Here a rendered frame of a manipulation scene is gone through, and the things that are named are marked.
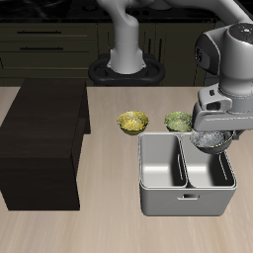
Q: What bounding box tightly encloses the dark wooden cabinet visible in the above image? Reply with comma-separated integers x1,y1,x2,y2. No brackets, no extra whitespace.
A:
0,77,92,211

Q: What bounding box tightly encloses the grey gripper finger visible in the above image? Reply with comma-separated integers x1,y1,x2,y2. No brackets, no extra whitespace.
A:
233,128,245,140

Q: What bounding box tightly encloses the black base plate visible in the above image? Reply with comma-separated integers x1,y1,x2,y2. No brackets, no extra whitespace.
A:
88,53,166,84

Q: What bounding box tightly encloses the green fluted dish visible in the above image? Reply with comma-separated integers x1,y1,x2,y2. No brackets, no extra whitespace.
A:
163,111,194,133

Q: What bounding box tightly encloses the yellow fluted dish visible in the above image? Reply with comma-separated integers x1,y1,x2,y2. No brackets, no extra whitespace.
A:
117,111,150,136

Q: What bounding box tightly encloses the black bowl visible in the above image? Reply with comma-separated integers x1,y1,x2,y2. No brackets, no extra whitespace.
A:
190,129,236,155

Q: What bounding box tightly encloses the white basket with two bins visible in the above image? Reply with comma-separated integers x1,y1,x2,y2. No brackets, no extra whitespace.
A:
137,131,238,217

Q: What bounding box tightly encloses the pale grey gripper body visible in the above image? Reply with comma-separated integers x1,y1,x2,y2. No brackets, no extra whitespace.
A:
192,101,253,132

